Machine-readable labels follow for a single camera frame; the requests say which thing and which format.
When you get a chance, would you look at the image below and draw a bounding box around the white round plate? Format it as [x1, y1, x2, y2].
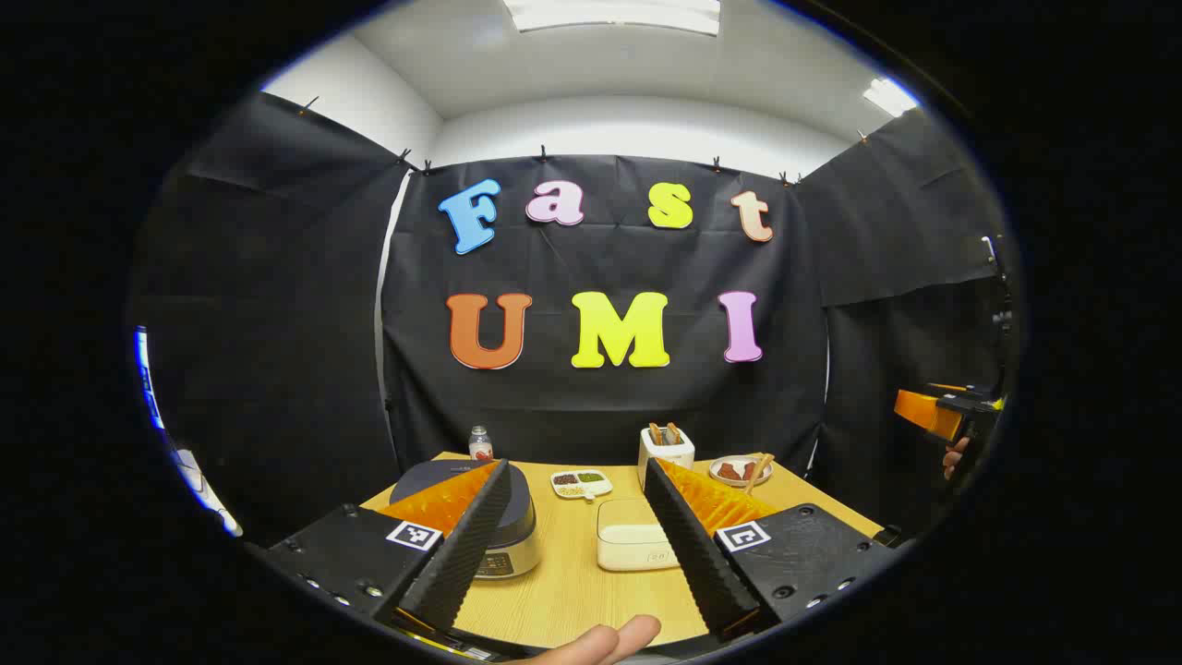
[709, 455, 775, 489]

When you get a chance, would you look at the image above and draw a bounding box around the white side desk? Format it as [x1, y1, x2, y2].
[174, 446, 243, 538]

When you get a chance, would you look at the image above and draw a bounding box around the large ceiling light panel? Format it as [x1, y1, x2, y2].
[503, 0, 721, 36]

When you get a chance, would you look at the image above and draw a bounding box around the clear box of rice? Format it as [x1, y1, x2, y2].
[596, 499, 684, 572]

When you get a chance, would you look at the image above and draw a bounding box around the computer monitor screen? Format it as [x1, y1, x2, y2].
[134, 325, 167, 430]

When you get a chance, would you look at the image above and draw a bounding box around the white toaster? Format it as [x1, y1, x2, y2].
[637, 427, 695, 492]

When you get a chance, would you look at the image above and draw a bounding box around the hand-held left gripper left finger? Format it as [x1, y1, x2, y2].
[263, 459, 513, 638]

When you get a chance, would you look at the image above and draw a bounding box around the white divided grain dish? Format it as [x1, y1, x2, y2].
[550, 469, 614, 502]

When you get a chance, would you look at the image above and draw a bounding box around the dark grey rice cooker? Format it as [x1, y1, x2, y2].
[390, 459, 541, 580]

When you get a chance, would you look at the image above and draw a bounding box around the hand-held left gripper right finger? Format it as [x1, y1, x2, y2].
[644, 457, 901, 640]

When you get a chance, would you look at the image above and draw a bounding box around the small ceiling light panel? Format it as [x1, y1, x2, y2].
[863, 77, 920, 118]

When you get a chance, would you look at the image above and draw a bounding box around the black backdrop cloth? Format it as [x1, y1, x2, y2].
[139, 92, 1012, 546]

